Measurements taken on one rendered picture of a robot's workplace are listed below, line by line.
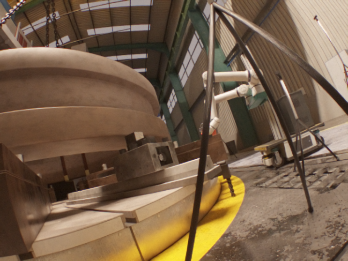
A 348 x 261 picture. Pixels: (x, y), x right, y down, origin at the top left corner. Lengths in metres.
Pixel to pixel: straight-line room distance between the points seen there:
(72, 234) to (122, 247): 0.26
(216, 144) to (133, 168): 1.40
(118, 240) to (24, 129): 0.99
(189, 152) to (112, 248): 1.89
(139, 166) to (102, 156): 3.91
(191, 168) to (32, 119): 1.21
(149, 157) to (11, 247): 1.06
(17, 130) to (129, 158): 0.90
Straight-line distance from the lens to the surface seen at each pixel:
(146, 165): 1.38
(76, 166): 5.78
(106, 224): 0.91
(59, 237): 0.88
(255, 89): 2.45
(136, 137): 1.61
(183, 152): 2.56
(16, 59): 1.80
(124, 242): 0.99
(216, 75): 2.28
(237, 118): 11.20
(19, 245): 0.71
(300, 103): 2.65
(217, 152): 2.55
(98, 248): 0.95
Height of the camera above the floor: 0.48
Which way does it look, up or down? 10 degrees up
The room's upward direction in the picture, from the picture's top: 18 degrees counter-clockwise
